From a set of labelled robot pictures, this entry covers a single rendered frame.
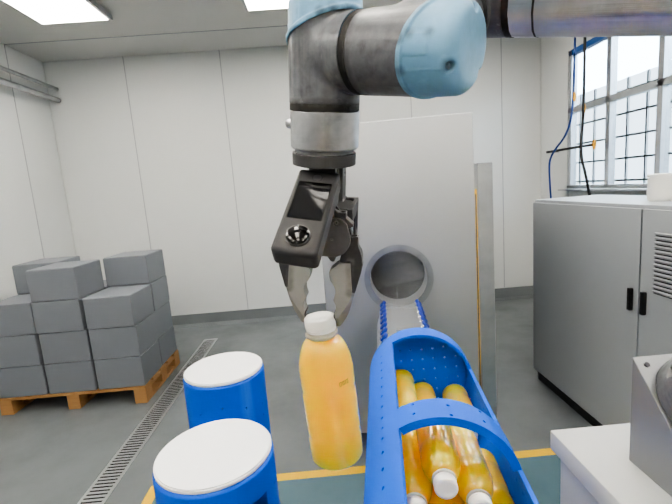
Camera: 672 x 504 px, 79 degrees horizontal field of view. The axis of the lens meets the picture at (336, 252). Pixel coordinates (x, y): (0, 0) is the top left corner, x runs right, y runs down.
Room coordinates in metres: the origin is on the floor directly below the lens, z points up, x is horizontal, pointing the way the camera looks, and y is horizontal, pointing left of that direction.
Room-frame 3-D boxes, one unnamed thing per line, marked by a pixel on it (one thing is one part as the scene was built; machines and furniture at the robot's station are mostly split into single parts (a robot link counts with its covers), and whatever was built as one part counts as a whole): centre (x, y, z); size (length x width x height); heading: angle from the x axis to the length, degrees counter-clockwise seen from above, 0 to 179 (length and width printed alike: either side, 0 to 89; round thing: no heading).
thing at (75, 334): (3.60, 2.28, 0.59); 1.20 x 0.80 x 1.19; 91
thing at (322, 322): (0.49, 0.03, 1.48); 0.04 x 0.04 x 0.02
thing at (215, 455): (0.92, 0.33, 1.03); 0.28 x 0.28 x 0.01
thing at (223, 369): (1.42, 0.44, 1.03); 0.28 x 0.28 x 0.01
